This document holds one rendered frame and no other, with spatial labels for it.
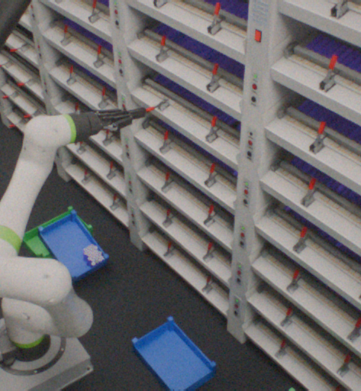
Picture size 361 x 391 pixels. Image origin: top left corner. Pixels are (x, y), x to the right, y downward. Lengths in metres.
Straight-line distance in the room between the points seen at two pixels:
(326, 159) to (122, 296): 1.36
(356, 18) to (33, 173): 0.99
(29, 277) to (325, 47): 0.99
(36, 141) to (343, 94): 0.86
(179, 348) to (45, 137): 1.17
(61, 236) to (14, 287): 1.38
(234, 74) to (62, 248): 1.34
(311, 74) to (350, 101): 0.15
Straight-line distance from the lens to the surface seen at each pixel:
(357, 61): 1.64
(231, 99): 1.89
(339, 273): 1.91
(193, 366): 2.48
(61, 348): 2.12
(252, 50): 1.71
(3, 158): 3.63
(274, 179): 1.90
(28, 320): 1.94
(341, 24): 1.48
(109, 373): 2.49
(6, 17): 0.54
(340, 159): 1.68
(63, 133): 1.78
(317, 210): 1.81
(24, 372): 2.09
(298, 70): 1.66
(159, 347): 2.54
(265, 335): 2.46
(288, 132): 1.76
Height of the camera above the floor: 2.09
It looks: 41 degrees down
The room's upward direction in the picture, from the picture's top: 1 degrees counter-clockwise
